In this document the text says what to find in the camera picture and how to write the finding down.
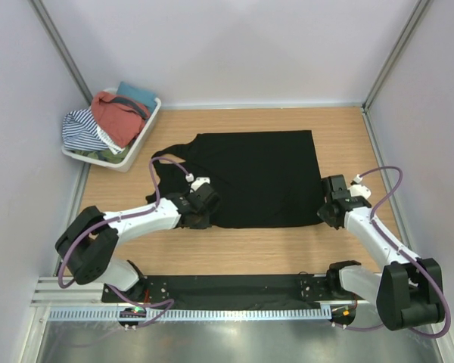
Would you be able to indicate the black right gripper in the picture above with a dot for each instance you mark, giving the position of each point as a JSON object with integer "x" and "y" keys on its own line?
{"x": 323, "y": 214}

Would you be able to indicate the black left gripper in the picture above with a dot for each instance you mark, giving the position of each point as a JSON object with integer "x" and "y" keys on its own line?
{"x": 203, "y": 224}

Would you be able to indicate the black tank top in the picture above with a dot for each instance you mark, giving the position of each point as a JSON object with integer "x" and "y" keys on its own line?
{"x": 264, "y": 179}

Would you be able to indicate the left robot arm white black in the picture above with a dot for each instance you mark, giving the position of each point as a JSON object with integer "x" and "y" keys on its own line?
{"x": 87, "y": 246}

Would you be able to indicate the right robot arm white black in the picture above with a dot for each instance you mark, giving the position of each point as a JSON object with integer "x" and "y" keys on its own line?
{"x": 408, "y": 292}

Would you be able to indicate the red tank top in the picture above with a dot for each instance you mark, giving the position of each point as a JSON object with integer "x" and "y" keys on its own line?
{"x": 122, "y": 118}

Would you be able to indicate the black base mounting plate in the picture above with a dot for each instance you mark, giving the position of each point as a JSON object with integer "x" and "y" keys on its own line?
{"x": 252, "y": 289}

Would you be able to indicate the white plastic laundry basket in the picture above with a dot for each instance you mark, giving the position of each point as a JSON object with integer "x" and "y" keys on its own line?
{"x": 135, "y": 145}

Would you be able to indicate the green camouflage garment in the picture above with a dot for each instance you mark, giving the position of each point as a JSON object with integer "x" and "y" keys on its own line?
{"x": 105, "y": 156}

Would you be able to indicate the teal blue garment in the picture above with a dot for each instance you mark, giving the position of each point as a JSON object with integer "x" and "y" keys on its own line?
{"x": 141, "y": 95}

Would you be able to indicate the blue white striped garment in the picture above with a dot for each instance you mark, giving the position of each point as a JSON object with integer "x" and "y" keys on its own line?
{"x": 80, "y": 131}

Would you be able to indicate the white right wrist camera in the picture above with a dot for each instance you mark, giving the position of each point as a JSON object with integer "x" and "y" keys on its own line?
{"x": 358, "y": 189}

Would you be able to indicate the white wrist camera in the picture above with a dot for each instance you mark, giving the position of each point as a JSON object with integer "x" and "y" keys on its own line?
{"x": 195, "y": 182}
{"x": 358, "y": 189}

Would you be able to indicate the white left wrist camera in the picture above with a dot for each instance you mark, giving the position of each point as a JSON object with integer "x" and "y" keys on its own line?
{"x": 195, "y": 182}

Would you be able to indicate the white slotted cable duct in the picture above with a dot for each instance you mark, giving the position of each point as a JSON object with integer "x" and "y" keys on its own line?
{"x": 123, "y": 314}

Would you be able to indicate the aluminium front rail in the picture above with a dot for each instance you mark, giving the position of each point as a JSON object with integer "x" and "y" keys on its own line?
{"x": 48, "y": 293}

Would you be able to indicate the aluminium frame post left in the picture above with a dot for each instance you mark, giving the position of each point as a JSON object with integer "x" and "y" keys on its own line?
{"x": 57, "y": 41}

